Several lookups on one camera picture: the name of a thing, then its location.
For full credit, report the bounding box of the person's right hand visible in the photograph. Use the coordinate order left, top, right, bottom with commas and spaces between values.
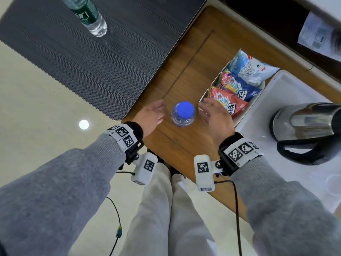
197, 98, 236, 147

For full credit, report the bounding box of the person's left hand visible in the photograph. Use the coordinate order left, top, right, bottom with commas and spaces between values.
132, 99, 166, 139

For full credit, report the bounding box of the red snack packet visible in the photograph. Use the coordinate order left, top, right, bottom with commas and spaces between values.
206, 85, 249, 119

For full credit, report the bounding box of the white plastic basket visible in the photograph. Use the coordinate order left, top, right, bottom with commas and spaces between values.
198, 61, 266, 128

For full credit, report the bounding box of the blue cap water bottle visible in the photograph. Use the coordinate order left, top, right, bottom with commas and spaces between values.
171, 101, 196, 128

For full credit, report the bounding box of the dark blue snack packet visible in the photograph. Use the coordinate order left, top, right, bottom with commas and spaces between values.
216, 70, 263, 102

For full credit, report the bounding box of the light blue white packet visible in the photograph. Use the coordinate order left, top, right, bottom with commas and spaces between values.
227, 48, 281, 87

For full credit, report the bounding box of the large white tray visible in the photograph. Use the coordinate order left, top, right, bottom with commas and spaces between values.
234, 69, 341, 214

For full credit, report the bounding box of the steel kettle with black lid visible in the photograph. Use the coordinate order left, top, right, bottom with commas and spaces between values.
269, 102, 341, 166

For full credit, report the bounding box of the green cap water bottle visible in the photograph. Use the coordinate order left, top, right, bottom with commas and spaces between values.
61, 0, 108, 38

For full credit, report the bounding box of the person's left forearm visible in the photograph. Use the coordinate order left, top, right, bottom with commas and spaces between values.
0, 133, 127, 256

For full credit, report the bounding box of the person's right forearm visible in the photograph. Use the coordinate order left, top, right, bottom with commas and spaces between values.
230, 156, 341, 256

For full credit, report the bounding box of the person's left leg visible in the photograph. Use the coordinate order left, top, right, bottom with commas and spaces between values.
120, 162, 172, 256

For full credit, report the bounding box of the person's leg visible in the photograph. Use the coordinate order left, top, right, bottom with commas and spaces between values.
168, 173, 218, 256
120, 162, 172, 256

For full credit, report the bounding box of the person's right leg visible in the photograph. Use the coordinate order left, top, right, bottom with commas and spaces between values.
168, 173, 218, 256

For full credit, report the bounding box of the white marker left wrist tracker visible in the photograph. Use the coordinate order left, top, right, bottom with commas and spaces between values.
106, 122, 158, 186

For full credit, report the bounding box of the white marker wrist tracker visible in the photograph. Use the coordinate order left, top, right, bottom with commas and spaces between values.
106, 122, 158, 186
194, 132, 264, 192

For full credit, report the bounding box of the white marker right wrist tracker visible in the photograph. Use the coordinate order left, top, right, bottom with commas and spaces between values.
194, 132, 264, 192

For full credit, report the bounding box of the printed paper sheet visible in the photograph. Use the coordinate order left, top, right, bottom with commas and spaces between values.
297, 11, 341, 63

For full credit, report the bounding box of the clear plastic cup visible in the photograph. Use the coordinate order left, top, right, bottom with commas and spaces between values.
325, 174, 341, 198

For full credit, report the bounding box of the black right tracker cable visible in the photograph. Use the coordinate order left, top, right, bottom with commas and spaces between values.
214, 180, 243, 256

